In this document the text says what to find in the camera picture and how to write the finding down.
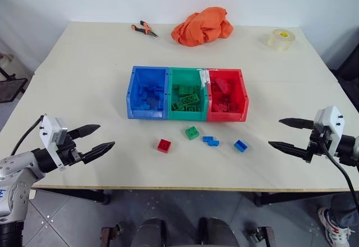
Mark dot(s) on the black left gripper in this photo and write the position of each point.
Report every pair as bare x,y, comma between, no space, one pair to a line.
68,153

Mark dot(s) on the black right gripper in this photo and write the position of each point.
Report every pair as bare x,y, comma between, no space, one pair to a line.
318,143

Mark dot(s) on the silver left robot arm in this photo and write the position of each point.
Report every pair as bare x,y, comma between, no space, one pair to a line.
12,174

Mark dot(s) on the blue square toy brick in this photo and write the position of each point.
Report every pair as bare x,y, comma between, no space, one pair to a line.
241,146

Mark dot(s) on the blue plastic bin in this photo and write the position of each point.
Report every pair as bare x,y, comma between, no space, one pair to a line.
131,101

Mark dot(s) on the red plastic bin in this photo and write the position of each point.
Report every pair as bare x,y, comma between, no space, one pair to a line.
244,104

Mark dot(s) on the red square toy brick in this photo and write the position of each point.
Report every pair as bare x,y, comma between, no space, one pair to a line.
164,146

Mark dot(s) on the blue stepped toy brick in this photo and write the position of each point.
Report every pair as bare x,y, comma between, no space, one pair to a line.
211,141

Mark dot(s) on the dark background object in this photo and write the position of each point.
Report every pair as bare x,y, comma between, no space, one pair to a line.
349,70

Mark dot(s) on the blue jeans leg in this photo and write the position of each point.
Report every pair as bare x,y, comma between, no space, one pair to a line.
346,206

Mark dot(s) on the green small toy brick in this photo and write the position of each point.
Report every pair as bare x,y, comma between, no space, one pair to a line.
177,106

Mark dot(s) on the green plastic bin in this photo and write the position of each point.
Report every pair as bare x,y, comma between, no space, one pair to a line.
185,115

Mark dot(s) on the beige tape roll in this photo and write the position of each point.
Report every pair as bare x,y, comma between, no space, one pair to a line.
280,40

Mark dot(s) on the black metal stand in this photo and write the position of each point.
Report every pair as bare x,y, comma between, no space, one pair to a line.
11,87

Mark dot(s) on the white red sneaker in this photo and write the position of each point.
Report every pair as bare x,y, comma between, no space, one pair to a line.
335,227

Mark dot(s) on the green square toy brick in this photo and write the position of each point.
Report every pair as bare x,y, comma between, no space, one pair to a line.
192,132

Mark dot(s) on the green long toy brick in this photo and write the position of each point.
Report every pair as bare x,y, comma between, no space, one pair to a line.
190,99

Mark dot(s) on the clear tape strip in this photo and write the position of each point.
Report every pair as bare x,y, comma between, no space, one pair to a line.
204,78

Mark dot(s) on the dark rounded shape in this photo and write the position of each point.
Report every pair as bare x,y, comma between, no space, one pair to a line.
217,233
148,234

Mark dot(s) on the crumpled orange cloth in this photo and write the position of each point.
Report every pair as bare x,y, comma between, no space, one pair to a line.
202,28

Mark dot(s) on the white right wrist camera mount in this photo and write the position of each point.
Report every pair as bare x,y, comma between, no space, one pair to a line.
332,123

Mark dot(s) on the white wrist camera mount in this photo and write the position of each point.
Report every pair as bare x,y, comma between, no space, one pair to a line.
50,134
332,123

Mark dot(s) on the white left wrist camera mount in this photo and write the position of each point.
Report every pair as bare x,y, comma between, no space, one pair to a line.
50,134

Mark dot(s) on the black table frame bar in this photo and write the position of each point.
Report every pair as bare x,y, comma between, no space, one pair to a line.
291,197
84,195

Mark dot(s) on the rusty caster frame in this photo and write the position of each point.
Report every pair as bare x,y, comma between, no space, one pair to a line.
261,235
110,235

